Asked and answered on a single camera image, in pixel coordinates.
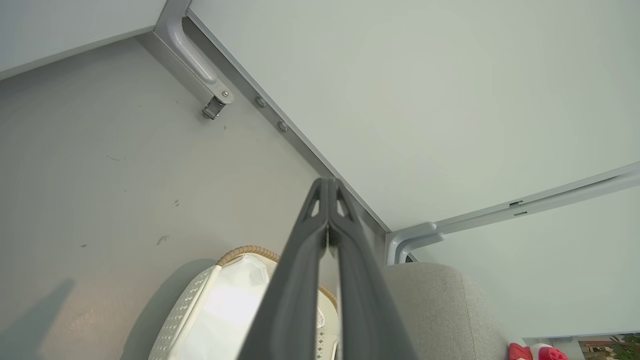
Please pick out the green potted plant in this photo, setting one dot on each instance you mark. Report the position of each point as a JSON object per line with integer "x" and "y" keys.
{"x": 627, "y": 347}

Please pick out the white perforated laundry basket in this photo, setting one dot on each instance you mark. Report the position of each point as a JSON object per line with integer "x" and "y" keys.
{"x": 175, "y": 320}

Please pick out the grey fabric sofa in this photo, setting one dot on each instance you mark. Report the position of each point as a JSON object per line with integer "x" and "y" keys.
{"x": 440, "y": 310}

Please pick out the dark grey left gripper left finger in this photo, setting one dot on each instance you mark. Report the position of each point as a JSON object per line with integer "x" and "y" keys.
{"x": 290, "y": 300}

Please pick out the red garment with white stripes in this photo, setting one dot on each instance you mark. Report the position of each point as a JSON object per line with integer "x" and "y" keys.
{"x": 537, "y": 352}

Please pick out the grey metal partition frame rail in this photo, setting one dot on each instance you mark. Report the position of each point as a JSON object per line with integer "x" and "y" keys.
{"x": 500, "y": 212}

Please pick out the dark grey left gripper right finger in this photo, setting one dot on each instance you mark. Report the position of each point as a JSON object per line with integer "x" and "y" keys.
{"x": 365, "y": 310}

